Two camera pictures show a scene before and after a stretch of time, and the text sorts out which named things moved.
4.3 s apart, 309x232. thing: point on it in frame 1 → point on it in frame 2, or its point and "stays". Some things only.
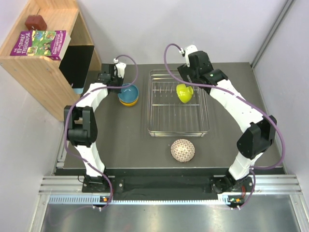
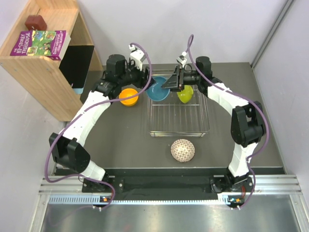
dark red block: x=35 y=22 stays
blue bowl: x=130 y=94 → x=156 y=93
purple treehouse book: x=52 y=44 stays
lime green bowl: x=184 y=93 stays
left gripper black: x=120 y=79 → x=142 y=82
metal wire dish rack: x=167 y=115 stays
